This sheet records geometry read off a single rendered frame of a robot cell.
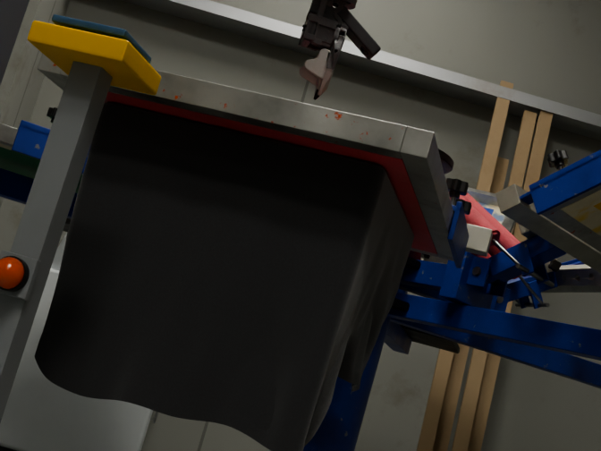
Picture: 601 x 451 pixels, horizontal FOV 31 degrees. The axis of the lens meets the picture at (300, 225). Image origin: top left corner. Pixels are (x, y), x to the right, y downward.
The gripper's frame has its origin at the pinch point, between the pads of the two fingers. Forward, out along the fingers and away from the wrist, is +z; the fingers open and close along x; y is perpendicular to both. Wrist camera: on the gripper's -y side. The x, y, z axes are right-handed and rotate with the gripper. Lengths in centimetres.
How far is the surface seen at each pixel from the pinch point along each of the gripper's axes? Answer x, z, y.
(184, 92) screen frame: 62, 20, 26
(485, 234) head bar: -0.3, 17.4, -40.7
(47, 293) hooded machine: -270, 60, 59
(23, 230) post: 79, 46, 39
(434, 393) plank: -270, 54, -120
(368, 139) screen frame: 72, 21, 0
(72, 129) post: 79, 32, 37
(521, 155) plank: -303, -72, -140
